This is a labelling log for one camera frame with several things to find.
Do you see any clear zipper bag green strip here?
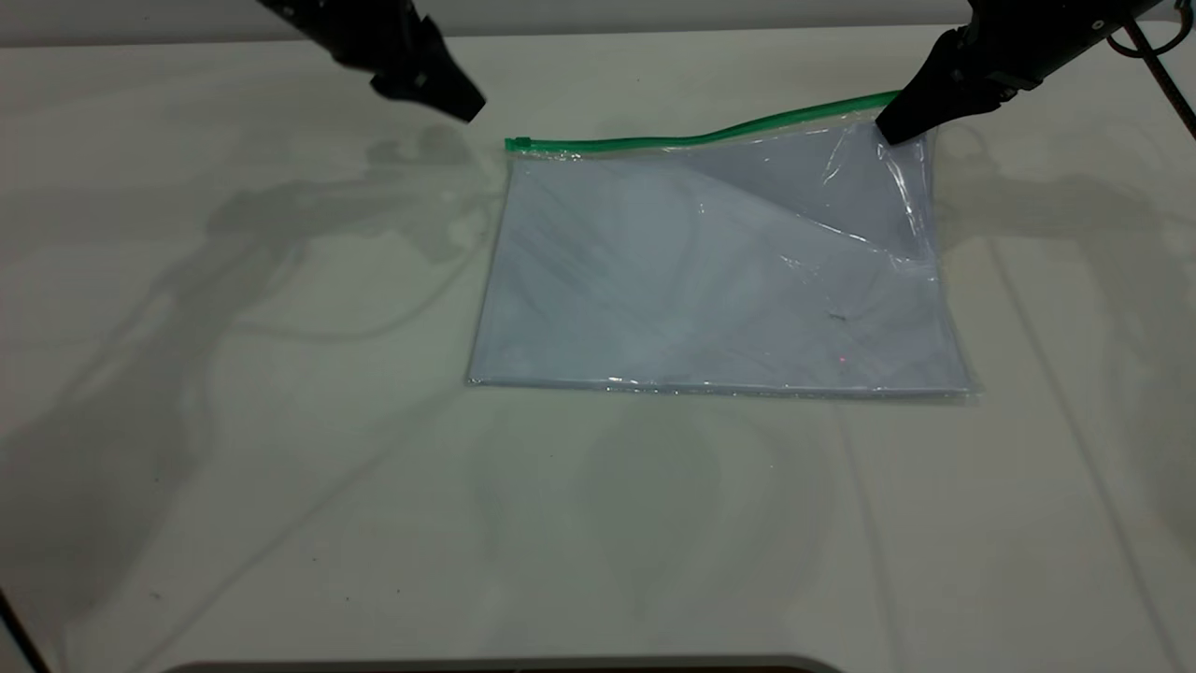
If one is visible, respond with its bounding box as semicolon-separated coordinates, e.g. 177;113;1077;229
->
465;89;977;405

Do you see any thin black cable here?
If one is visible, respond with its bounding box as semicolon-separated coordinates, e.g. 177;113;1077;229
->
0;589;48;673

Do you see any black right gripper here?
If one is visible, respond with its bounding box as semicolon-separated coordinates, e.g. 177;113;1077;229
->
874;0;1167;147

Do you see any black cable with loop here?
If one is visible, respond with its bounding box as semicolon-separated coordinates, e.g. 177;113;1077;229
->
1106;14;1196;143

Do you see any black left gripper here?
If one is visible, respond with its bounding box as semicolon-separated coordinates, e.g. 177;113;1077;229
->
257;0;489;124

